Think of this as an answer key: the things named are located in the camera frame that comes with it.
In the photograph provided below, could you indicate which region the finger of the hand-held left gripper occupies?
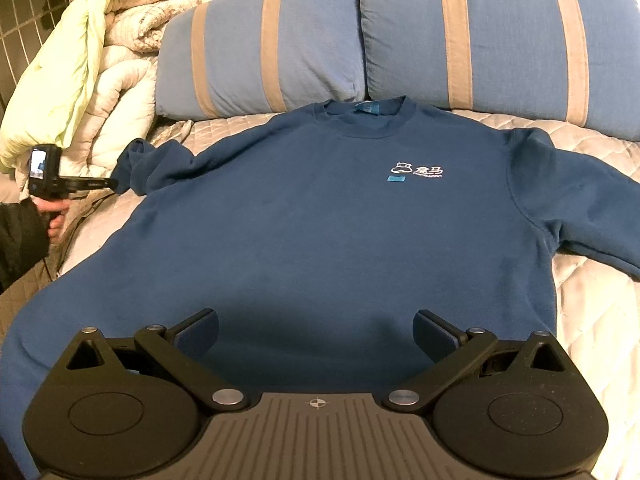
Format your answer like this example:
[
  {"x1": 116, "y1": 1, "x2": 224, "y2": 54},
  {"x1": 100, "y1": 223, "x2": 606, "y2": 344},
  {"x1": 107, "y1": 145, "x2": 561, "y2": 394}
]
[{"x1": 82, "y1": 176, "x2": 121, "y2": 195}]

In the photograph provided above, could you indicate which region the white quilted blanket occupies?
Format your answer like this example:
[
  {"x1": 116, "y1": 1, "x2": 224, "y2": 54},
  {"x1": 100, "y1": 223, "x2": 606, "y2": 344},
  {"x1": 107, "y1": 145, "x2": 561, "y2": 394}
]
[{"x1": 15, "y1": 0, "x2": 216, "y2": 221}]

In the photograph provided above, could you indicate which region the metal wire rack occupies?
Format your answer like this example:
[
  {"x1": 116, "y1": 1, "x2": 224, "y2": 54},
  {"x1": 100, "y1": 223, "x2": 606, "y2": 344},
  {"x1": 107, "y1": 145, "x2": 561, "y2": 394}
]
[{"x1": 0, "y1": 0, "x2": 76, "y2": 111}]

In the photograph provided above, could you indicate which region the light green comforter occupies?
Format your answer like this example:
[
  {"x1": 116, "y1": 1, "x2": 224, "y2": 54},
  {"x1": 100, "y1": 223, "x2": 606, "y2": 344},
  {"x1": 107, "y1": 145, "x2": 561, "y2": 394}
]
[{"x1": 0, "y1": 0, "x2": 207, "y2": 175}]

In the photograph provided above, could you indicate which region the person's left forearm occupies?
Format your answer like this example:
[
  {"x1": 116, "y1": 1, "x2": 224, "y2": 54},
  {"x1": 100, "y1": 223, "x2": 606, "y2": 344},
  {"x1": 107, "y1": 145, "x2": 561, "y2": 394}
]
[{"x1": 0, "y1": 201, "x2": 52, "y2": 292}]

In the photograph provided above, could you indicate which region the blue striped pillow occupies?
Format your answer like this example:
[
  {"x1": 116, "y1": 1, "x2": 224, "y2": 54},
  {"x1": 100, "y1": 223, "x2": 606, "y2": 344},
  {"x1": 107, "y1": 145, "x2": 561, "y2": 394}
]
[
  {"x1": 155, "y1": 0, "x2": 369, "y2": 122},
  {"x1": 358, "y1": 0, "x2": 640, "y2": 128}
]

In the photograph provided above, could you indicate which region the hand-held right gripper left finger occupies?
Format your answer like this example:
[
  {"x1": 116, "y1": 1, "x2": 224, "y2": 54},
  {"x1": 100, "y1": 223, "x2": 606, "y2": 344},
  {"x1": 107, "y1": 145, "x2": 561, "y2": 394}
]
[{"x1": 52, "y1": 309, "x2": 248, "y2": 408}]

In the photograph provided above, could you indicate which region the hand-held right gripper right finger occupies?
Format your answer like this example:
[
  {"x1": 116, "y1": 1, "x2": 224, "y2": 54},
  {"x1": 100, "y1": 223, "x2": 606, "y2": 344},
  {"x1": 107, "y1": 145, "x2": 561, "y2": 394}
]
[{"x1": 382, "y1": 309, "x2": 581, "y2": 408}]

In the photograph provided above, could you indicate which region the blue sweatshirt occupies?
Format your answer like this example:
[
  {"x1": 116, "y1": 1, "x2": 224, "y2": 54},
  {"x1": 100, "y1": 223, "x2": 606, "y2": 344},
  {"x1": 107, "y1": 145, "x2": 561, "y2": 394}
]
[{"x1": 0, "y1": 95, "x2": 640, "y2": 463}]

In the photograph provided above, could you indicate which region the quilted beige bedspread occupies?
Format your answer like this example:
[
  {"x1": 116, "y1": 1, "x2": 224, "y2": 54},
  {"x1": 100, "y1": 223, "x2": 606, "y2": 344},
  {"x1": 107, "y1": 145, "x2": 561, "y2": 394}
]
[{"x1": 0, "y1": 107, "x2": 640, "y2": 480}]

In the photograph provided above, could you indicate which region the person's left hand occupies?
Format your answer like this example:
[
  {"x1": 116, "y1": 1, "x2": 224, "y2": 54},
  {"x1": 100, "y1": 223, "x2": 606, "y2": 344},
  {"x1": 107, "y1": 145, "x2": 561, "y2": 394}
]
[{"x1": 36, "y1": 198, "x2": 67, "y2": 247}]

